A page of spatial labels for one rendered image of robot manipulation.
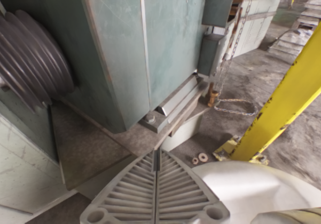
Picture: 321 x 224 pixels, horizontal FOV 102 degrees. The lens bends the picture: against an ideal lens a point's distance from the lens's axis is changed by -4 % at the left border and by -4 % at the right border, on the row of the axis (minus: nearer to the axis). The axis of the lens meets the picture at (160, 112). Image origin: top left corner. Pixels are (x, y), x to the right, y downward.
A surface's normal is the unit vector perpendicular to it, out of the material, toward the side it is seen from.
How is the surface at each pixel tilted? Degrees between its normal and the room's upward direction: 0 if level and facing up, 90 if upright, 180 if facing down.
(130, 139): 0
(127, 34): 90
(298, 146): 0
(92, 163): 0
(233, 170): 21
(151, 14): 90
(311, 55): 90
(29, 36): 77
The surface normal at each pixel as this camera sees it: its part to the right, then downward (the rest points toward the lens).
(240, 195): 0.01, 0.40
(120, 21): 0.81, 0.41
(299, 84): -0.82, 0.41
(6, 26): -0.45, 0.41
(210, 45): -0.58, 0.58
